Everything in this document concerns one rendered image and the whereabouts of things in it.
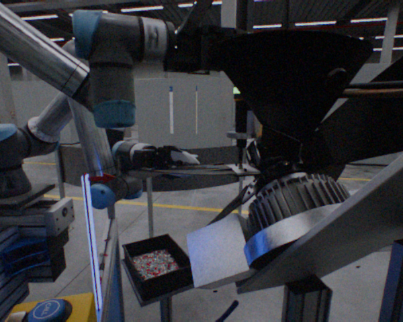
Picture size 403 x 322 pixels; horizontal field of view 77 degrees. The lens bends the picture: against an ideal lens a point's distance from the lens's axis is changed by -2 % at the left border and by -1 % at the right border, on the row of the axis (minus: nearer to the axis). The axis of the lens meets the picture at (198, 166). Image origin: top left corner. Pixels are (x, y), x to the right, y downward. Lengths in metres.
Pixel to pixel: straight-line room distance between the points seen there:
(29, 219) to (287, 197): 0.82
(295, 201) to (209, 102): 6.13
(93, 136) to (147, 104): 6.29
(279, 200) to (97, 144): 0.50
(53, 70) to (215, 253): 0.51
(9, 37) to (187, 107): 6.19
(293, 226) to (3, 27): 0.60
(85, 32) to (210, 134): 6.19
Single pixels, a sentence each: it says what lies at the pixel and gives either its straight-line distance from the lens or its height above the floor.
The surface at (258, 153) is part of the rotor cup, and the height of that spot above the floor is 1.22.
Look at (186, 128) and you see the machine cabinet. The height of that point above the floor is 0.79.
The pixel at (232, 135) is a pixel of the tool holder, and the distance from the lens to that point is 0.58.
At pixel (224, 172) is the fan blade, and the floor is 1.19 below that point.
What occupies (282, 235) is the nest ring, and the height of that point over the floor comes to 1.12.
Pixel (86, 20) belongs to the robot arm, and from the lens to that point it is 0.48.
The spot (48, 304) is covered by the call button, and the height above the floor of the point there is 1.08.
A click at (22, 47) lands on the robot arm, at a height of 1.43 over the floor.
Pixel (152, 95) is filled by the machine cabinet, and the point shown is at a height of 1.63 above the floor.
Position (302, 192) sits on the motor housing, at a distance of 0.52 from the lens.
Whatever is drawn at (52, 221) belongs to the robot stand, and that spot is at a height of 0.96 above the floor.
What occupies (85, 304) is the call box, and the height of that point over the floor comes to 1.07.
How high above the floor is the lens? 1.33
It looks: 13 degrees down
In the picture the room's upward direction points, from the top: straight up
